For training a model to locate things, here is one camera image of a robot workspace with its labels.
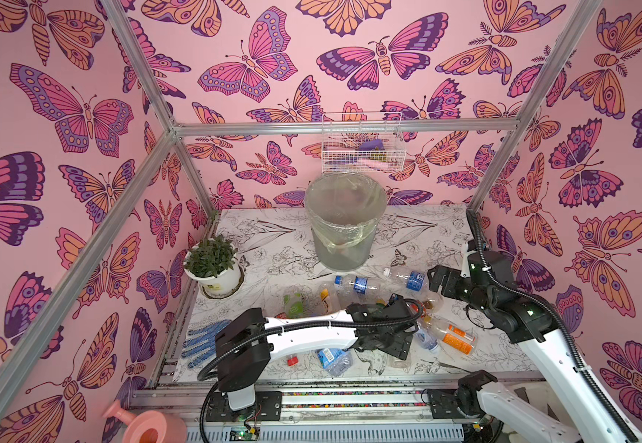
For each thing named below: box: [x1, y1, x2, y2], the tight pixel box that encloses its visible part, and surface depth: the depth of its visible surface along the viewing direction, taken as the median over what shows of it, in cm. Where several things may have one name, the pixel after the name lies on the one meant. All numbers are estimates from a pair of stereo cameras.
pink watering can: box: [102, 399, 188, 443], surface depth 64 cm
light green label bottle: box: [282, 291, 307, 319], surface depth 91 cm
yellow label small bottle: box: [319, 285, 333, 316], surface depth 92 cm
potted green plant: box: [183, 234, 242, 297], surface depth 87 cm
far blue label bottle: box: [338, 275, 389, 297], surface depth 94 cm
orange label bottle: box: [428, 316, 478, 357], surface depth 83 cm
